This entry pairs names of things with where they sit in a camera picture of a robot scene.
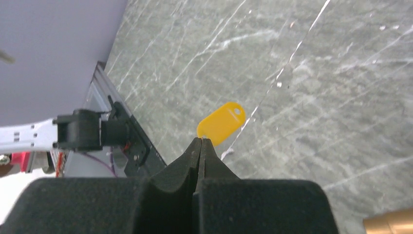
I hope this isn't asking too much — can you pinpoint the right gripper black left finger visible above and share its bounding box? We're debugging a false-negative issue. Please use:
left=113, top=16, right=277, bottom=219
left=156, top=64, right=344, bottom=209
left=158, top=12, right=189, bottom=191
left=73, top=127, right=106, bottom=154
left=0, top=138, right=202, bottom=234

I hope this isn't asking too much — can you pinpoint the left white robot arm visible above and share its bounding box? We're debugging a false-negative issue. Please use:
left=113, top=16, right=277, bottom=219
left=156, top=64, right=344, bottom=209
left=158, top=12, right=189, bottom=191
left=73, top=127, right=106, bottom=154
left=0, top=109, right=131, bottom=154

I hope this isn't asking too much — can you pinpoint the yellow key tag with keyring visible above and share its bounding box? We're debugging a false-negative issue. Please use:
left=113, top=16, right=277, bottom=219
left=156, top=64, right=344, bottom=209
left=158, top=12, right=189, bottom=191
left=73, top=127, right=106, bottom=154
left=196, top=102, right=246, bottom=146

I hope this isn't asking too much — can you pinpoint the red pink object outside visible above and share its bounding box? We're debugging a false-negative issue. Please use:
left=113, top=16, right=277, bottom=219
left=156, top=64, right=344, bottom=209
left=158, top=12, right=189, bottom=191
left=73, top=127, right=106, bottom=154
left=10, top=152, right=30, bottom=172

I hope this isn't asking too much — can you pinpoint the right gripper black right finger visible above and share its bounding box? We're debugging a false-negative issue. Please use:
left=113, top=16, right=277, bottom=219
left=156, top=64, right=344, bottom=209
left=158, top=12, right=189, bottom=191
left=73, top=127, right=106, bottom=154
left=193, top=138, right=338, bottom=234

